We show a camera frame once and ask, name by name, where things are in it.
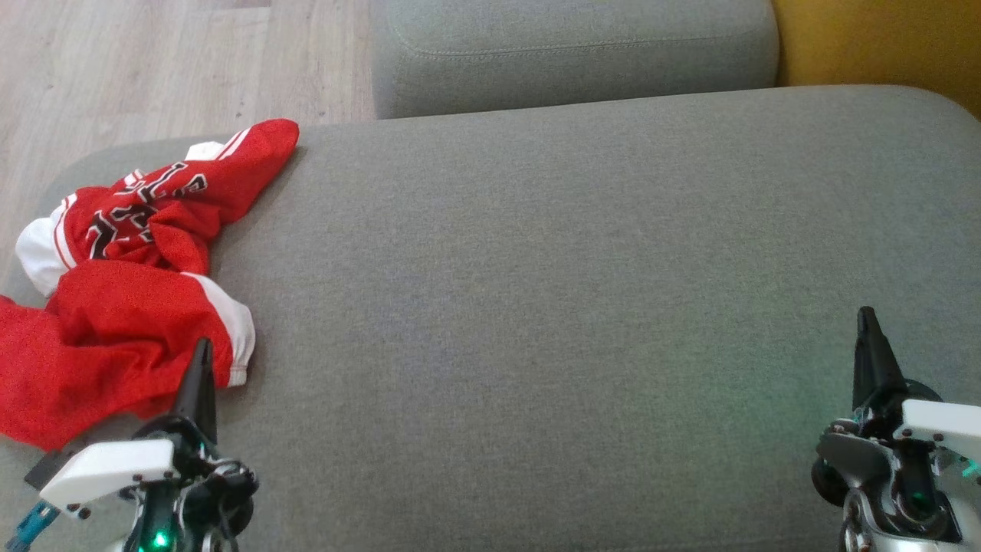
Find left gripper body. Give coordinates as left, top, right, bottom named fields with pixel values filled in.
left=126, top=416, right=259, bottom=552

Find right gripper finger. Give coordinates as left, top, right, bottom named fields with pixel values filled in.
left=853, top=307, right=906, bottom=419

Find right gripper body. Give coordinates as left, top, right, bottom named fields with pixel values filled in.
left=811, top=381, right=963, bottom=542

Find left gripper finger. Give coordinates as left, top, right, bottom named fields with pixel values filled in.
left=172, top=337, right=218, bottom=442

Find red mesh shorts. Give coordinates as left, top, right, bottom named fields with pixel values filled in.
left=0, top=259, right=257, bottom=452

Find red basketball jersey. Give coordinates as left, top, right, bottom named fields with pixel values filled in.
left=15, top=119, right=300, bottom=298

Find large yellow sofa back cushion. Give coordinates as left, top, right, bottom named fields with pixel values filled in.
left=770, top=0, right=981, bottom=121

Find large grey sofa ottoman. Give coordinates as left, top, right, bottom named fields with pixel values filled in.
left=0, top=84, right=981, bottom=552

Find grey sofa seat cushion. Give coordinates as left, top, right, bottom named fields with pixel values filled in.
left=370, top=0, right=781, bottom=120

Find left camera cable teal plug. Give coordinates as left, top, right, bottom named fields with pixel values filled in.
left=3, top=501, right=60, bottom=552

